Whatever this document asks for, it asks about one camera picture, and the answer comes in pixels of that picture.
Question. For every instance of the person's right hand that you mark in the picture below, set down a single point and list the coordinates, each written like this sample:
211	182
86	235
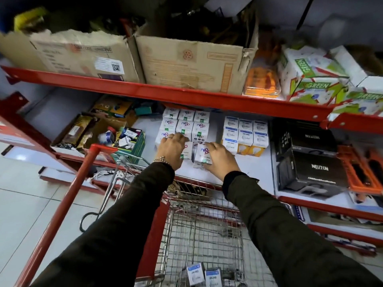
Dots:
222	161

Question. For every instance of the brown cardboard box red print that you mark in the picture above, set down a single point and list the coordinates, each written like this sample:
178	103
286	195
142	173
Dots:
194	62

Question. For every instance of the brown cardboard tray of packets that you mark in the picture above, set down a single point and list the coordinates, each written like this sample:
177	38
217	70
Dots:
74	131

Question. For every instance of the person's left fingers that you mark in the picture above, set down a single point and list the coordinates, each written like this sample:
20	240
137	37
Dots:
175	137

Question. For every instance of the person's right forearm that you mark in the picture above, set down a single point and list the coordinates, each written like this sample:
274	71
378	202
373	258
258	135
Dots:
287	239

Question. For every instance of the stack of white blue boxes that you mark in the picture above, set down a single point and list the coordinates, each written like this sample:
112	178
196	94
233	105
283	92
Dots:
246	135

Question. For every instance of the orange plastic-wrapped packet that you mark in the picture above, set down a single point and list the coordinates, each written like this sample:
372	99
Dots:
262	78

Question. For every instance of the white purple-print bulb box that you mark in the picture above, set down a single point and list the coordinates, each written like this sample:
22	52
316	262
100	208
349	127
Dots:
202	154
188	150

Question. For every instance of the person's right fingers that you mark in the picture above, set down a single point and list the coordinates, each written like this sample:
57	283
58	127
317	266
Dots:
211	147

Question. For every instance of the green box of small parts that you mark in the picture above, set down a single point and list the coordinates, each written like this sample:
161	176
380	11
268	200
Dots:
131	141

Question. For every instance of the red metal shelf rack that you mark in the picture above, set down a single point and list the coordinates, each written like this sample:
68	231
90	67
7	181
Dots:
185	97

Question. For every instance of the yellow printed packet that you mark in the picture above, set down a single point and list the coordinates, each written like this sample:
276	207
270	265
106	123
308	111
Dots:
112	107

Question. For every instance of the white green carton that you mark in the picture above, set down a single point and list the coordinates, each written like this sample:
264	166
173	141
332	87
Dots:
359	101
317	92
356	67
308	67

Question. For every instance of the black appliance box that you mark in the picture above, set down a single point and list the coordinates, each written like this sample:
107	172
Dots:
308	139
312	173

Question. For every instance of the person's left hand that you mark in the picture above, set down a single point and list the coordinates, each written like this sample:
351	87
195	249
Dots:
171	150

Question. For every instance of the orange black packaged tool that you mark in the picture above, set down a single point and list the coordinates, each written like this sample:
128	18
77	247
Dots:
375	165
357	171

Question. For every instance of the teal small box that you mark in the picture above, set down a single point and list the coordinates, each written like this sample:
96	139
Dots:
143	110

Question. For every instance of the torn brown cardboard box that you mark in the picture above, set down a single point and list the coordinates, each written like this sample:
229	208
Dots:
70	55

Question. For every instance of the small white blue bulb box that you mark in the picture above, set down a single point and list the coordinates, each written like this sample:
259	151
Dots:
195	273
213	277

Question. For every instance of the stack of white purple-print boxes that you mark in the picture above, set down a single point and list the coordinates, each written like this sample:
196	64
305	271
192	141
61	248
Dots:
185	125

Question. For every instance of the person's left forearm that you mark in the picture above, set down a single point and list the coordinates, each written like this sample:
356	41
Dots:
119	233

